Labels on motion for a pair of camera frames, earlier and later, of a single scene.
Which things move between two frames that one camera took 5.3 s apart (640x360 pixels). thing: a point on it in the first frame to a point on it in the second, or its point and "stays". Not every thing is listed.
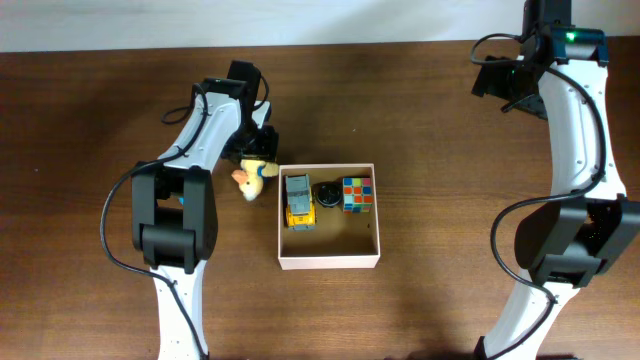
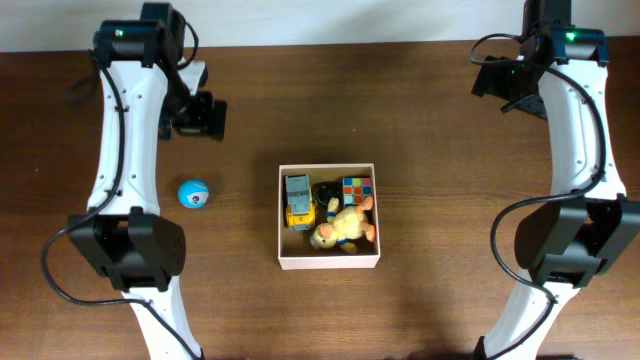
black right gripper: (491, 78) stays
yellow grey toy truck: (299, 202) stays
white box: (338, 240) stays
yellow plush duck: (250, 176) to (344, 225)
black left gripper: (270, 154) to (212, 126)
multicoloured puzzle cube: (357, 194) stays
